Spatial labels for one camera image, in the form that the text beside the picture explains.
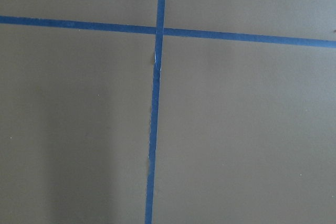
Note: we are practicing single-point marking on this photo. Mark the brown paper table cover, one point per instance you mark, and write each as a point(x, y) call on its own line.
point(167, 111)

